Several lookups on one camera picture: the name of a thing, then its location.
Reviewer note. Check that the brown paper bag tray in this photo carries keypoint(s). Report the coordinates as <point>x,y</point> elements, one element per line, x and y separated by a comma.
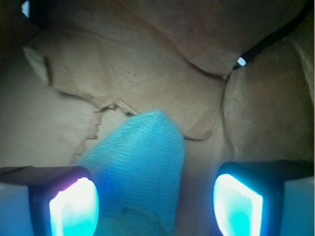
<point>236,76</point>

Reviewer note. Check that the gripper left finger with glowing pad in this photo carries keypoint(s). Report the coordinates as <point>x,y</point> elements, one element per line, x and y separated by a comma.
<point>47,201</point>

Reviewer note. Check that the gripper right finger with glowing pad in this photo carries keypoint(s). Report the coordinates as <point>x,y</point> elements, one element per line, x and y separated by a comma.
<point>265,198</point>

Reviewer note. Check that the light blue cloth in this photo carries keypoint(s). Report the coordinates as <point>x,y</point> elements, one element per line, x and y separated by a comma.
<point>137,171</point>

